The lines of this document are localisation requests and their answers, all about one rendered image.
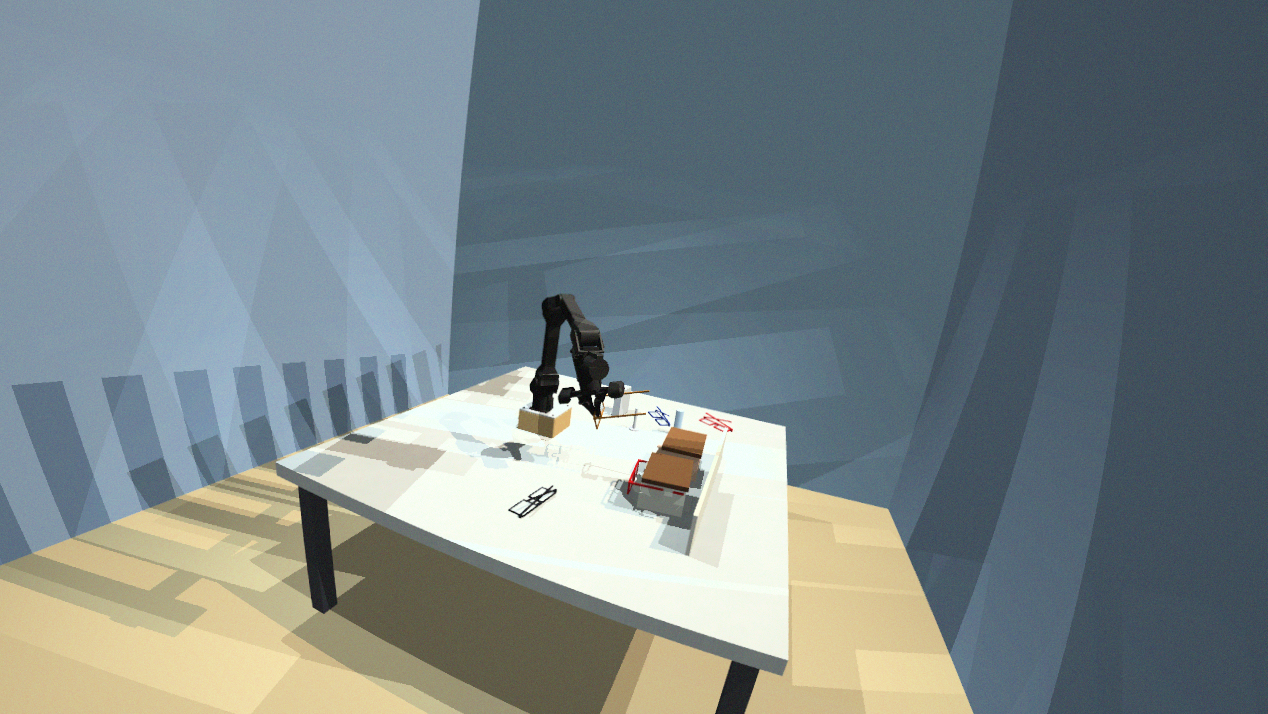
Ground black-framed glasses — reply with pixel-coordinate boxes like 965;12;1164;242
508;484;557;517

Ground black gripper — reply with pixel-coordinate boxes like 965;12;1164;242
557;373;625;417

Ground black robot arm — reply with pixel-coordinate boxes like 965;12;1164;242
530;293;609;413

